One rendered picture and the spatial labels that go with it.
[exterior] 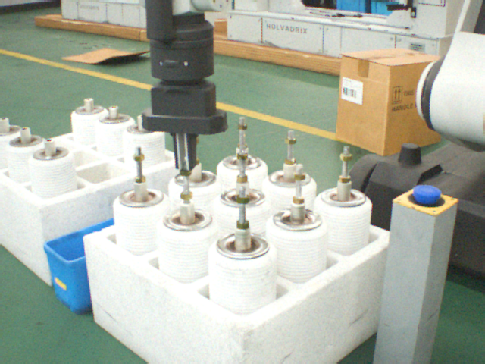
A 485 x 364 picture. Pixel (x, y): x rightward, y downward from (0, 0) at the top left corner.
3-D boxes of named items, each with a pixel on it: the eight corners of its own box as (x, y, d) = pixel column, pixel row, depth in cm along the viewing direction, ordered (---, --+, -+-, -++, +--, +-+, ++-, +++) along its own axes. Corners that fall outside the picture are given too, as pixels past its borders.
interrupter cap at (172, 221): (167, 236, 87) (166, 231, 87) (159, 214, 94) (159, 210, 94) (217, 230, 89) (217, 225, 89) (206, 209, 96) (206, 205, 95)
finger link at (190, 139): (186, 171, 87) (184, 130, 84) (192, 164, 90) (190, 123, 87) (196, 172, 86) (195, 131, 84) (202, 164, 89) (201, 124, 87)
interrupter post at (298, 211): (308, 221, 92) (308, 201, 91) (301, 227, 90) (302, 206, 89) (293, 217, 93) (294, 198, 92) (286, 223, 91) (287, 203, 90)
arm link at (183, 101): (131, 134, 83) (126, 49, 78) (154, 115, 92) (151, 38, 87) (219, 139, 80) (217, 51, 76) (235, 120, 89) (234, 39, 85)
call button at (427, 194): (420, 195, 85) (421, 181, 85) (444, 202, 83) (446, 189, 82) (406, 202, 83) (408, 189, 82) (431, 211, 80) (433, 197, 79)
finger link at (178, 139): (186, 163, 90) (184, 123, 87) (179, 171, 87) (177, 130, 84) (176, 162, 90) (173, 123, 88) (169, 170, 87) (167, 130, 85)
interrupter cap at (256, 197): (255, 212, 95) (255, 208, 94) (211, 205, 97) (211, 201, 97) (272, 195, 101) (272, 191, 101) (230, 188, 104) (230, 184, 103)
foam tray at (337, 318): (242, 252, 134) (242, 177, 127) (390, 321, 109) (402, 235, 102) (94, 321, 108) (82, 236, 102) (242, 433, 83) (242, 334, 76)
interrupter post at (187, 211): (181, 226, 90) (179, 206, 89) (178, 219, 92) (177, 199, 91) (196, 224, 91) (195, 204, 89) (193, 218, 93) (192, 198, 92)
